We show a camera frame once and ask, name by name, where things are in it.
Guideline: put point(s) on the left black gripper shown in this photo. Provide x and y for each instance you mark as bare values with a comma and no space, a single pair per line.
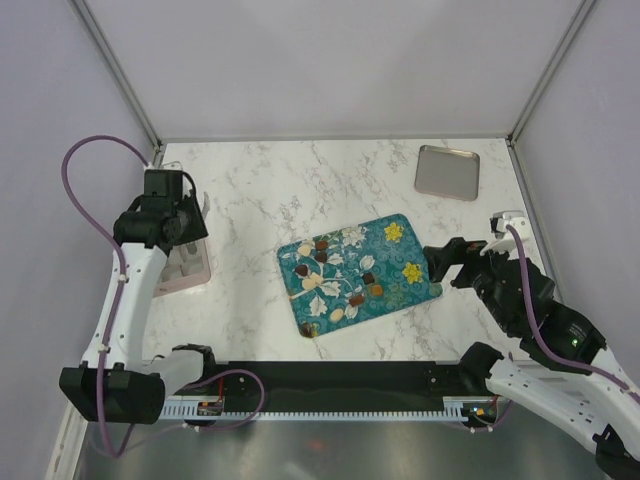
199,229

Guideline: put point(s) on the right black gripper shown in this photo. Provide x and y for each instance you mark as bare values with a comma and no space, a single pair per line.
457,250

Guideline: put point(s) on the brown rectangular chocolate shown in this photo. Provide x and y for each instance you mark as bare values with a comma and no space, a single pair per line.
356,300

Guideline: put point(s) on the white leaf chocolate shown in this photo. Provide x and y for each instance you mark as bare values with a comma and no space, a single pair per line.
304,250

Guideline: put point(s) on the dark round chocolate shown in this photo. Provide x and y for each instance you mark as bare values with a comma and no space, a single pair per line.
301,270

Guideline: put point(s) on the metal tongs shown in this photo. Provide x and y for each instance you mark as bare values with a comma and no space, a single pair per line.
204,202

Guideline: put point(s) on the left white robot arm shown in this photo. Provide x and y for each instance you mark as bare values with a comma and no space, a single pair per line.
113,382

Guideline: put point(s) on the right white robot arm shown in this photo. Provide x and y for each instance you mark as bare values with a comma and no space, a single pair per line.
562,340

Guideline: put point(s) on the pink chocolate box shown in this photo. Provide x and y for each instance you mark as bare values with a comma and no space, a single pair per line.
186,267

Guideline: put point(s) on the white oval chocolate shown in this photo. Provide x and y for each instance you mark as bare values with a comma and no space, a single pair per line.
336,315

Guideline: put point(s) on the dark swirl chocolate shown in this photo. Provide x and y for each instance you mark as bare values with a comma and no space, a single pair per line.
308,330

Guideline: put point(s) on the metal box lid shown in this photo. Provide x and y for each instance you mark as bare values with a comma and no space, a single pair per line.
447,173

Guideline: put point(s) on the teal floral tray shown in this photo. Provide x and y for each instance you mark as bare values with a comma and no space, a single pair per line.
388,247

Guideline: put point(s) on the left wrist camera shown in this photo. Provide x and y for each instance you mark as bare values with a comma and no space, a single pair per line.
168,181

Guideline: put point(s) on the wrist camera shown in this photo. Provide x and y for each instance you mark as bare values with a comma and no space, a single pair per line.
502,224
168,181

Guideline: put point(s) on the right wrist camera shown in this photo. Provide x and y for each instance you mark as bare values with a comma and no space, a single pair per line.
502,224

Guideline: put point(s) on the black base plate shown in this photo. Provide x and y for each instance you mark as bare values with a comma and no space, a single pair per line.
345,385

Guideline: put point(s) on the white cable duct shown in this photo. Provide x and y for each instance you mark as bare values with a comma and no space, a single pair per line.
204,409

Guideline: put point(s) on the left aluminium frame post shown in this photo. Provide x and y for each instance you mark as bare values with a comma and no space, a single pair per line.
107,54

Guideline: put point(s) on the aluminium frame post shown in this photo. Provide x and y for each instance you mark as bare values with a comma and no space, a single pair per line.
107,54
561,50

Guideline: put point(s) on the right aluminium frame post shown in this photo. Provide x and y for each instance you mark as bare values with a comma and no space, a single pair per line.
561,50

